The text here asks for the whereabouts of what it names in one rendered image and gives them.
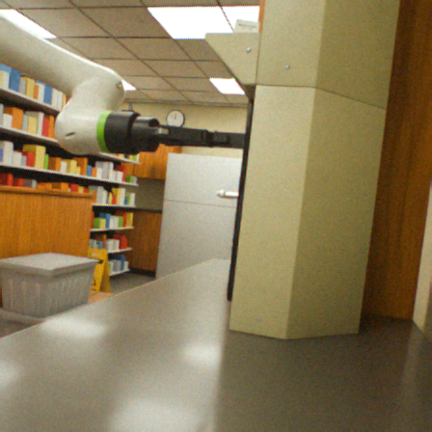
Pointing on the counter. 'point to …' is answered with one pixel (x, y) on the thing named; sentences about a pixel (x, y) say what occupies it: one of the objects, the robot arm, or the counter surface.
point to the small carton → (246, 26)
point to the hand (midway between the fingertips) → (230, 140)
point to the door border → (241, 201)
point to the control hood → (238, 56)
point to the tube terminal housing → (312, 167)
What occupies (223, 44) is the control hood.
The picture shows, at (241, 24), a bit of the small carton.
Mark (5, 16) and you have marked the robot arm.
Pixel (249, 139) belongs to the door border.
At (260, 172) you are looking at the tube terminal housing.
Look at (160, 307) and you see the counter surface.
